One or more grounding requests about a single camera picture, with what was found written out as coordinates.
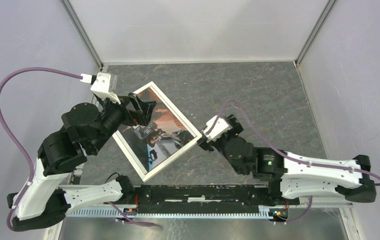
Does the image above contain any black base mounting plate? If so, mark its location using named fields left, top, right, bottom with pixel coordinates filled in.
left=118, top=184, right=300, bottom=214

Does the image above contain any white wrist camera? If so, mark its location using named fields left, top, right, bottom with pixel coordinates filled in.
left=80, top=72, right=121, bottom=104
left=202, top=115, right=232, bottom=142

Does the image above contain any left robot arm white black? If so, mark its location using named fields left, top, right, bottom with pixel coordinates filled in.
left=7, top=93, right=156, bottom=232

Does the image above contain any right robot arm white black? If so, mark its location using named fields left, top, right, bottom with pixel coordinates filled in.
left=197, top=114, right=377, bottom=204

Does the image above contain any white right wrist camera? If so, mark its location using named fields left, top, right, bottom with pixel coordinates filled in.
left=202, top=115, right=232, bottom=142

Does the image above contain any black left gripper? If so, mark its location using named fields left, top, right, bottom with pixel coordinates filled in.
left=92, top=91, right=158, bottom=153

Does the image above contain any light wooden picture frame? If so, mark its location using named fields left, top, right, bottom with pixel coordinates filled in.
left=113, top=82, right=201, bottom=182

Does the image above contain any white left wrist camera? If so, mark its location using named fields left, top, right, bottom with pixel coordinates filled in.
left=80, top=72, right=121, bottom=104

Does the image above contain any printed photo with white border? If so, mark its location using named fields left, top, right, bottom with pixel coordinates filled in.
left=119, top=87, right=195, bottom=172

